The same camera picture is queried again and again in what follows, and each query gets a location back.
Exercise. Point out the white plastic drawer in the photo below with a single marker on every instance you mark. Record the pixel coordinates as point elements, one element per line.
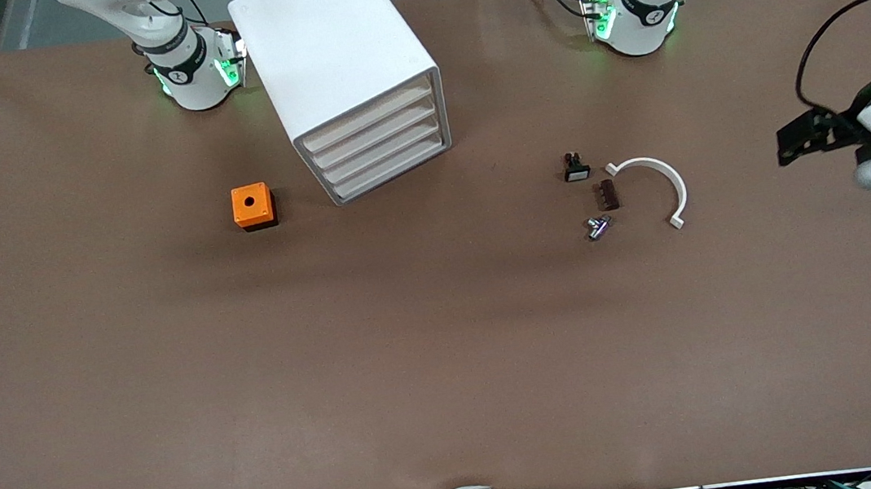
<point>382,150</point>
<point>367,114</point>
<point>390,169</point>
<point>375,132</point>

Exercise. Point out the black square button white cap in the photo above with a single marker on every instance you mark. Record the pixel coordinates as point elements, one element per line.
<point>576,172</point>

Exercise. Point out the white drawer cabinet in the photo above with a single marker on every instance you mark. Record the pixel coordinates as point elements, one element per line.
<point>331,43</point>

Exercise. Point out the dark brown terminal block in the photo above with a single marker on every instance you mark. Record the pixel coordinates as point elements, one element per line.
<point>610,196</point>

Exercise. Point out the chrome pipe fitting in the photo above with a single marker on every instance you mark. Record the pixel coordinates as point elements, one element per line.
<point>598,227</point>

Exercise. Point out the orange box with hole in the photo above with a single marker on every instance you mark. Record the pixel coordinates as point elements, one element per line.
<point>251,206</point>

